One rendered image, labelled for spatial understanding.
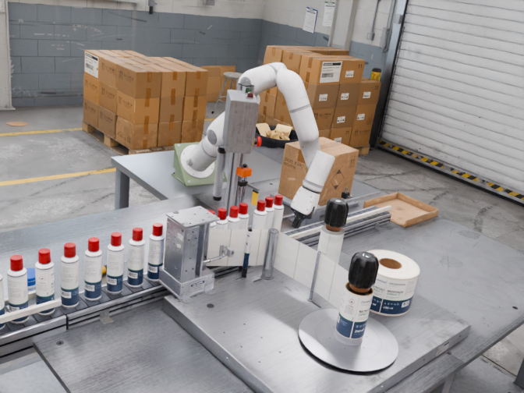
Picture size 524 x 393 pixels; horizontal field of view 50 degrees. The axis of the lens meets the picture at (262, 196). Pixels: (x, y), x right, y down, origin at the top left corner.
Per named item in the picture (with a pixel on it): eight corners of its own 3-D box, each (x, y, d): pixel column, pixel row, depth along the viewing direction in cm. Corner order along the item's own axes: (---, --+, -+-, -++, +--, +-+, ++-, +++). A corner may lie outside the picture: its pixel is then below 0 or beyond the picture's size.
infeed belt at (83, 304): (65, 325, 167) (65, 314, 166) (53, 311, 173) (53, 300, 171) (387, 219, 276) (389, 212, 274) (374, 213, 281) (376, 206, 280)
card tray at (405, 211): (405, 228, 272) (406, 220, 270) (362, 207, 289) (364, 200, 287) (437, 216, 291) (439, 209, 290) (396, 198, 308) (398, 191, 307)
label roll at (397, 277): (357, 279, 208) (365, 244, 203) (412, 293, 204) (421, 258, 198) (349, 306, 190) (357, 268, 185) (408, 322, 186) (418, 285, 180)
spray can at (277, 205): (268, 245, 225) (275, 198, 217) (263, 239, 229) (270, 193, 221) (280, 244, 227) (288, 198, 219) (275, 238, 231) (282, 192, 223)
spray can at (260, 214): (256, 253, 217) (263, 205, 209) (246, 248, 220) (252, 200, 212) (264, 249, 221) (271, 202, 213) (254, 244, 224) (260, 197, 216)
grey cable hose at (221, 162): (216, 202, 209) (221, 148, 201) (210, 198, 211) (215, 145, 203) (223, 200, 211) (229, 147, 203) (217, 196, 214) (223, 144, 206)
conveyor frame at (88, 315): (66, 330, 167) (66, 316, 165) (51, 312, 174) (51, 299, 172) (389, 222, 275) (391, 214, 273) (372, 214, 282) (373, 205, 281)
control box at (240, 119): (224, 152, 197) (230, 99, 190) (221, 138, 213) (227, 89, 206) (253, 154, 199) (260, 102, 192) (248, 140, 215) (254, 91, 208)
